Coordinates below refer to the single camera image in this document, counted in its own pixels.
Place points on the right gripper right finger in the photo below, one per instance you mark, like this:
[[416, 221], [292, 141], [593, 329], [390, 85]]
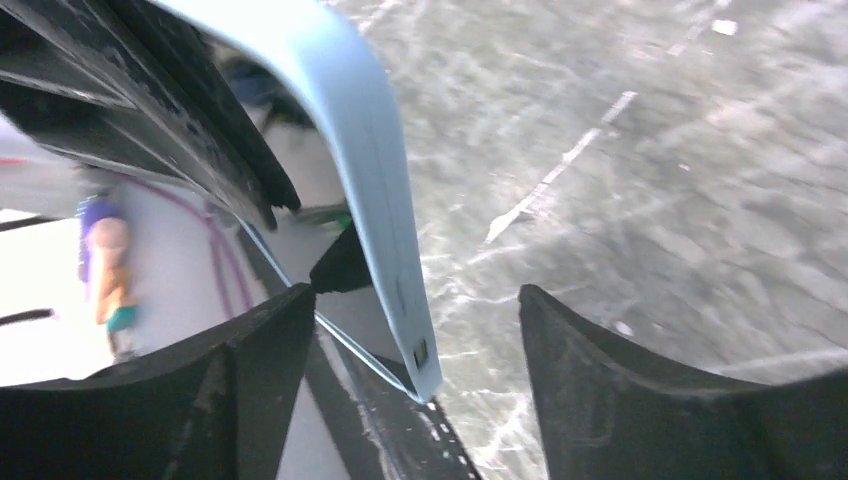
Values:
[[609, 408]]

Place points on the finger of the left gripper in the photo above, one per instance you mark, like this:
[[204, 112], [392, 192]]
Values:
[[128, 87]]

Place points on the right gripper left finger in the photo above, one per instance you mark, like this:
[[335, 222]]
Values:
[[216, 405]]

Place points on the light blue phone case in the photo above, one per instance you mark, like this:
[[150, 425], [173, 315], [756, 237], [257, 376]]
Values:
[[354, 238]]

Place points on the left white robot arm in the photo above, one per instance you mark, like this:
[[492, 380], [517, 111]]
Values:
[[106, 237]]

